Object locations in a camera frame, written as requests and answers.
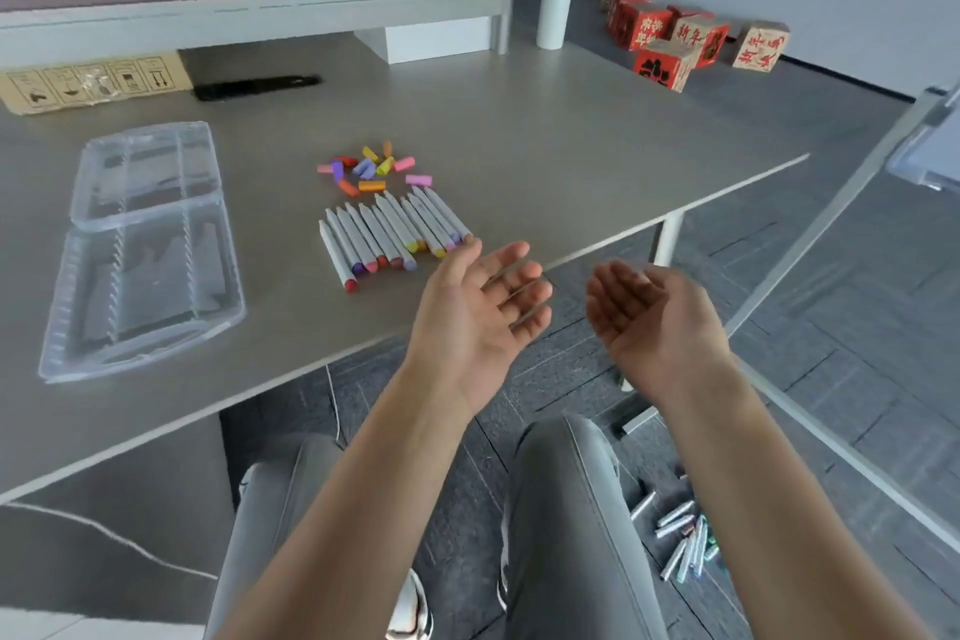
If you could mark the person's right thumb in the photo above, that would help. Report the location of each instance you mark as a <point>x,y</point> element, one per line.
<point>675,281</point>

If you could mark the person's left hand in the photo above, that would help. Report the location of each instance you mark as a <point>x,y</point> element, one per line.
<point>457,339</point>

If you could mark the heap of capped markers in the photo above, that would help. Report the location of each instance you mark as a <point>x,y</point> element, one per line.
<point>686,531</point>

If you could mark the white table leg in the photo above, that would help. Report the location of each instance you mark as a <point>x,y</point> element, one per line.
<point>667,238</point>

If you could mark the grey trousers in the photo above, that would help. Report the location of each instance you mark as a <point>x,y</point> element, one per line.
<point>577,512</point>

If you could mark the person's right hand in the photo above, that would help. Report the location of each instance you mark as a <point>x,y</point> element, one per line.
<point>664,336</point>

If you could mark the white shoe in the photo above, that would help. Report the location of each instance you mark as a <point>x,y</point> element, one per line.
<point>412,606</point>

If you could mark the person's left little finger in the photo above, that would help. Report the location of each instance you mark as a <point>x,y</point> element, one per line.
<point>536,324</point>

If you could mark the person's left thumb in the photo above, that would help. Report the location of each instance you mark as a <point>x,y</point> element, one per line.
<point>459,263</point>

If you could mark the person's right forearm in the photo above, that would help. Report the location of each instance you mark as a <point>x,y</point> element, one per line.
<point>772,512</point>

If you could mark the person's left middle finger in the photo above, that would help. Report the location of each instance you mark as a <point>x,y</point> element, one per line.
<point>521,282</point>

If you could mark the white box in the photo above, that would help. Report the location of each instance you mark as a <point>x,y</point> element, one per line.
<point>435,39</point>

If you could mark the row of white markers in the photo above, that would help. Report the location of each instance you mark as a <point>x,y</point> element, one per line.
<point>390,234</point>

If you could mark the white paper roll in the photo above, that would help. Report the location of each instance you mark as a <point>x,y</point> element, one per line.
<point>556,2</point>

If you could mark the brown cardboard box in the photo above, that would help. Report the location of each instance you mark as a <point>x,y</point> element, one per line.
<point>90,83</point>

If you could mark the clear plastic hinged case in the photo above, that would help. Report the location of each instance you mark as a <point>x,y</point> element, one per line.
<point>142,249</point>

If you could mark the group of red print boxes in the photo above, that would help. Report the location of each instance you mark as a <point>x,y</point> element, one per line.
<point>686,39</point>

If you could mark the clear plastic storage box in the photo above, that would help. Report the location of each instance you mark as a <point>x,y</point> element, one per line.
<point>930,152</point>

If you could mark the pile of coloured marker caps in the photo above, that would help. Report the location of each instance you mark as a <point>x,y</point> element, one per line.
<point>371,168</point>

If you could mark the person's left forearm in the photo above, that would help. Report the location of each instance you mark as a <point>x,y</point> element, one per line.
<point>360,504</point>

